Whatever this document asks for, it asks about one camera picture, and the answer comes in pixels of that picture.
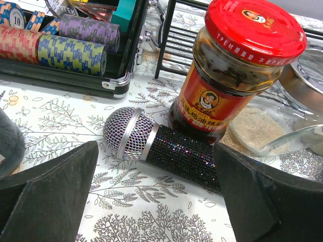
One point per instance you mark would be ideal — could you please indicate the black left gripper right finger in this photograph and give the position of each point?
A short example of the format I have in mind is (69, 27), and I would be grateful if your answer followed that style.
(265, 203)

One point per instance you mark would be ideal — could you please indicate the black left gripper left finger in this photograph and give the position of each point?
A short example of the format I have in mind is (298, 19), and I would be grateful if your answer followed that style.
(46, 202)

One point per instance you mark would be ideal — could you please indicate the dark sauce glass bottle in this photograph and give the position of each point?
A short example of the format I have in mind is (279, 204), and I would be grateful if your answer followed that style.
(12, 145)

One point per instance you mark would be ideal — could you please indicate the round glass jar with powder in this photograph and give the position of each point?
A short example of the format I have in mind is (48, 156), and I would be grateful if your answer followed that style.
(282, 126)

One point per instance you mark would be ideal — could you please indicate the red lid chili sauce jar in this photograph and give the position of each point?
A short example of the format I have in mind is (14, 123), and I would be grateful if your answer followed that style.
(240, 52)

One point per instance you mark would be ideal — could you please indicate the black rhinestone microphone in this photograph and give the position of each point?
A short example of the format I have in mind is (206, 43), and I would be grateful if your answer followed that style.
(132, 134)

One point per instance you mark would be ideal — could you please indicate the black poker chip case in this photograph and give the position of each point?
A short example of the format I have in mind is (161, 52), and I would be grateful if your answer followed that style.
(115, 82)

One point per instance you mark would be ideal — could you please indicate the blue yellow poker chip stack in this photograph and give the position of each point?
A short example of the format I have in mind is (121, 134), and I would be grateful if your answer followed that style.
(71, 54)

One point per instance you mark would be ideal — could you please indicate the red tan poker chip stack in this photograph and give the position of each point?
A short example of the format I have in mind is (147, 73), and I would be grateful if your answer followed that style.
(19, 44)

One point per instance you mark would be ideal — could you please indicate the purple poker chip stack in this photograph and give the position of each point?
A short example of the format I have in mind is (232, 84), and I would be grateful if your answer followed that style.
(91, 30)

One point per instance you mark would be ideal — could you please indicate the teal card box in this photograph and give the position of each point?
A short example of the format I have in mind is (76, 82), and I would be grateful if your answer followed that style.
(123, 13)

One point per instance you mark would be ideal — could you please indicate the black wire rack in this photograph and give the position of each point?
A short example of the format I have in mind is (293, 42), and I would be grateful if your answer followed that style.
(180, 26)

